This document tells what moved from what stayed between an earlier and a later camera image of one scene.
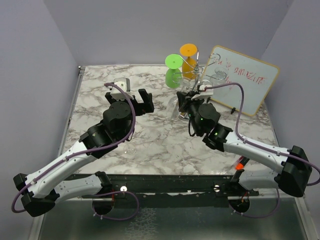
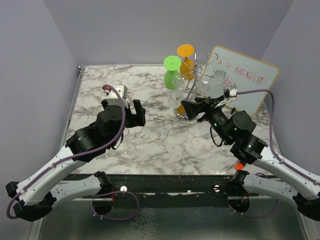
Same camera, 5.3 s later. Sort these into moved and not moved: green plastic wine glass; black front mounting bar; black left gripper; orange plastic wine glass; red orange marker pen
Moved: orange plastic wine glass; black left gripper
Not moved: black front mounting bar; green plastic wine glass; red orange marker pen
